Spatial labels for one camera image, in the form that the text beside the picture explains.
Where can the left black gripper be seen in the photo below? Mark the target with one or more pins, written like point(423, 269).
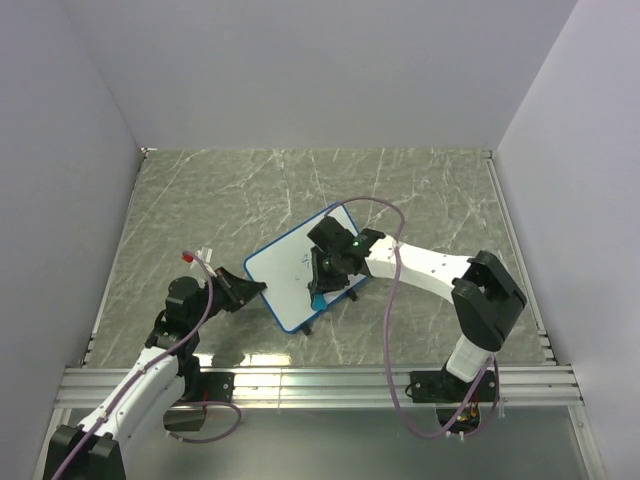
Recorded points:
point(236, 290)

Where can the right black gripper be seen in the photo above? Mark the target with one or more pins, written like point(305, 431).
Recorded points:
point(321, 281)

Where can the blue whiteboard eraser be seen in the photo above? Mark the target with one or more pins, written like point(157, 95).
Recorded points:
point(318, 302)

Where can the blue framed small whiteboard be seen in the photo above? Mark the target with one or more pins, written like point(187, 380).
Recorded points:
point(284, 265)

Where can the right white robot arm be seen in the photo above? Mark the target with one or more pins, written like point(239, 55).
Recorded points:
point(487, 300)

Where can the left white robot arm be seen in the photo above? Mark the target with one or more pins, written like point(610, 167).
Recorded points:
point(165, 373)

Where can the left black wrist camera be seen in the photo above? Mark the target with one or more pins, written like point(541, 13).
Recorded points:
point(186, 298)

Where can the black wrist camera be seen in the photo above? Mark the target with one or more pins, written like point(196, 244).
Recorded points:
point(329, 236)
point(186, 298)

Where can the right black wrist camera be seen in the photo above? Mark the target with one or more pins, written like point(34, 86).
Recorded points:
point(329, 236)

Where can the aluminium front rail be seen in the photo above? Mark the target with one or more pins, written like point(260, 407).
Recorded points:
point(542, 385)

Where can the right aluminium side rail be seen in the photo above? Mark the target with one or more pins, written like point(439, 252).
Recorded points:
point(545, 342)

